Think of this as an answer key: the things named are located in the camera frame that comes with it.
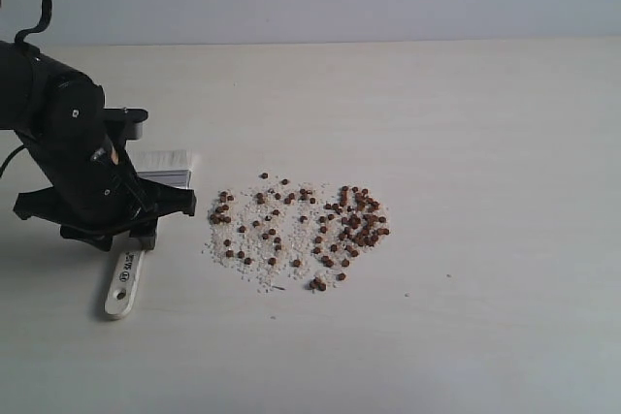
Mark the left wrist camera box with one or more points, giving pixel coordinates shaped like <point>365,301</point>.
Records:
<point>124,124</point>

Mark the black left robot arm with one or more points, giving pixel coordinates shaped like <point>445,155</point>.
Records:
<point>60,117</point>

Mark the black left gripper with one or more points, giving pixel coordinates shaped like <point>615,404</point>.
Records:
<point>95,192</point>

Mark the pile of beans and grains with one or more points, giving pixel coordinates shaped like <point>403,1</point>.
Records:
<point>279,232</point>

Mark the white wooden paint brush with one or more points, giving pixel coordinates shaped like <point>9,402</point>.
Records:
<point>173,168</point>

